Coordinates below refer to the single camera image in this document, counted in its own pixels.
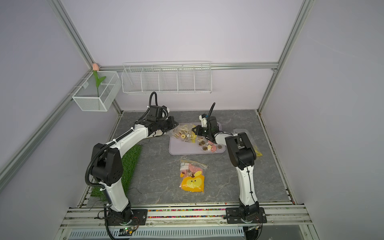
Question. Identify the green artificial grass mat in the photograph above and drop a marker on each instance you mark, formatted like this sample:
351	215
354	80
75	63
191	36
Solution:
129	163

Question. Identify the clear ziploc bag of cookies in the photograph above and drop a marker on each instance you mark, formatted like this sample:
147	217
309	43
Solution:
255	147

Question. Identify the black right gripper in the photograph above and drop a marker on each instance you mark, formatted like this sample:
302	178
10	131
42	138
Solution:
197	131

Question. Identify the lilac plastic tray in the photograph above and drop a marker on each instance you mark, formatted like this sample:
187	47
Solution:
177	147

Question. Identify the ziploc bag with small cookies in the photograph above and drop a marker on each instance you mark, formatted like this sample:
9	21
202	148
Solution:
183	133

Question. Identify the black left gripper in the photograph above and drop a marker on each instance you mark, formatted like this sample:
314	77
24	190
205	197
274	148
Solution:
172	121

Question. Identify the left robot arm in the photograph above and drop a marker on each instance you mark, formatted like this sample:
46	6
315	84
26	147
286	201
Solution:
106	169

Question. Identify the pile of poured cookies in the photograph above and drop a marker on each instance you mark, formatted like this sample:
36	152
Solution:
209	147

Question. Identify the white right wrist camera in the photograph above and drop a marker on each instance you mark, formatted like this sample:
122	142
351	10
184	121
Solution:
204	118

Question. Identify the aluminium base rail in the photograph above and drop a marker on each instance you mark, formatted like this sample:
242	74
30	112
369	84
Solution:
186	221

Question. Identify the white mesh wall box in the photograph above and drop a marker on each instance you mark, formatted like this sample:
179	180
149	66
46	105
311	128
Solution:
86	95

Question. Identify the artificial pink tulip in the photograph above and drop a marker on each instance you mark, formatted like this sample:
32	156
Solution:
98	80

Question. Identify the white wire wall shelf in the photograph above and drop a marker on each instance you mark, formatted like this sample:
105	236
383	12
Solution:
167	77

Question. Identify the ziploc bag with yellow toy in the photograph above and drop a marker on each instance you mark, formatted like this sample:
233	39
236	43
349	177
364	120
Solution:
192	174

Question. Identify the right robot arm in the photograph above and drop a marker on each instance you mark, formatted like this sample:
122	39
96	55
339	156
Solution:
242	156

